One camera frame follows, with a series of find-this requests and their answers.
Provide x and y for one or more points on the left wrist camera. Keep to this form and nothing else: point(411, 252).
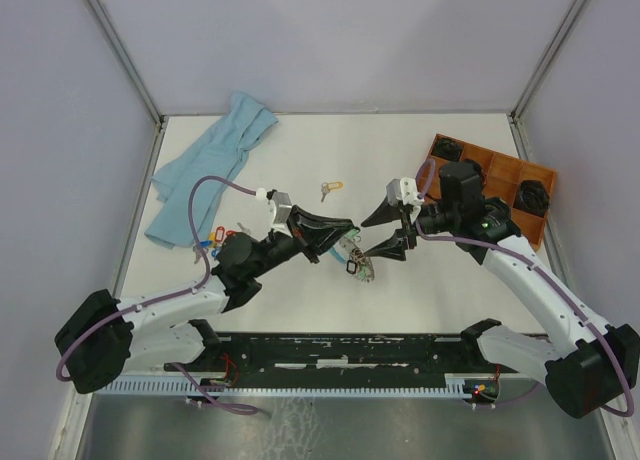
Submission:
point(277, 207)

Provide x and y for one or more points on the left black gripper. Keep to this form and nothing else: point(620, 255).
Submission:
point(306, 231)

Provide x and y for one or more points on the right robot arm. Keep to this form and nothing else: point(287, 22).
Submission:
point(584, 362)

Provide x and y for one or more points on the orange wooden compartment tray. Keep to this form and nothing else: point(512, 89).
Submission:
point(526, 187)

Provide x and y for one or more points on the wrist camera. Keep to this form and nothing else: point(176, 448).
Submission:
point(277, 207)
point(402, 192)

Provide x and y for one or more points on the white slotted cable duct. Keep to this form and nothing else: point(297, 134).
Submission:
point(437, 387)

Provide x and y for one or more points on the large keyring with blue handle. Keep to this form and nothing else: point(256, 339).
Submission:
point(349, 254)

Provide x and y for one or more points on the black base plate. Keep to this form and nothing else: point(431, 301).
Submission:
point(434, 353)

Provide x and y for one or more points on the light blue cloth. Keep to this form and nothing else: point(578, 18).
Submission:
point(191, 186)

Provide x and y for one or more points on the yellow tagged key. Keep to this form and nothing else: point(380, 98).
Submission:
point(328, 187)

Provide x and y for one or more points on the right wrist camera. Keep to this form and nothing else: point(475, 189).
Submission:
point(402, 192)

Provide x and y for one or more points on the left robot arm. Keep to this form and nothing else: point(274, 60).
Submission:
point(107, 336)

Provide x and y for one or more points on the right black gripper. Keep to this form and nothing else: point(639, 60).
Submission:
point(397, 244)

